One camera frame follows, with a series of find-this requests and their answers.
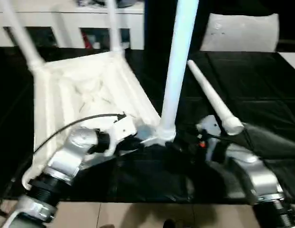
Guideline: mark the white plastic table leg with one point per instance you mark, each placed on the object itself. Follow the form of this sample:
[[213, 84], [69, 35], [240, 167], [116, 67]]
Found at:
[[180, 59], [23, 38], [115, 26], [213, 95]]

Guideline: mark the white plastic table top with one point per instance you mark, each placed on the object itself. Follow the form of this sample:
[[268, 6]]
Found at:
[[90, 90]]

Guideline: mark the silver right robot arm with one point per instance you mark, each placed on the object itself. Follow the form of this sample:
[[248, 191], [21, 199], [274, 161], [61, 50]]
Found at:
[[256, 171]]

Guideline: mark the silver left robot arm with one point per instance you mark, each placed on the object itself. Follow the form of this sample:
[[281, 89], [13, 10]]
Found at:
[[71, 152]]

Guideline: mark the black work mat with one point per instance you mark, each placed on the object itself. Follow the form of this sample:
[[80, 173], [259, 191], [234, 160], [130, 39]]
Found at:
[[256, 95]]

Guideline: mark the red packet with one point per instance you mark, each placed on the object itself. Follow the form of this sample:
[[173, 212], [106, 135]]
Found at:
[[86, 41]]

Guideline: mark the white chair back panel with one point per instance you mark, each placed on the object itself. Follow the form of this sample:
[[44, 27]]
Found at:
[[242, 33]]

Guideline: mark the black cabinet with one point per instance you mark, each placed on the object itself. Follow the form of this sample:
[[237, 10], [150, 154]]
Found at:
[[159, 23]]

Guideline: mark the white sheet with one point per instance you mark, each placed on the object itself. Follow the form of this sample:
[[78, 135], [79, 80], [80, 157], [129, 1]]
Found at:
[[291, 59]]

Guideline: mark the grey and black helmet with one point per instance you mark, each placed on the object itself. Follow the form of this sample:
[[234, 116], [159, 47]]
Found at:
[[126, 2]]

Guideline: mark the white cabinet with glass doors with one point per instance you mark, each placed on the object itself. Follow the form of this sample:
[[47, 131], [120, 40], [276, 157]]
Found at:
[[54, 19]]

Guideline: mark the black tangled clutter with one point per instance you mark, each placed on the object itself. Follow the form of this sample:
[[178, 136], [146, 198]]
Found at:
[[90, 2]]

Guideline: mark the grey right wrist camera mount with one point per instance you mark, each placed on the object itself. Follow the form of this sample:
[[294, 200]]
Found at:
[[210, 126]]

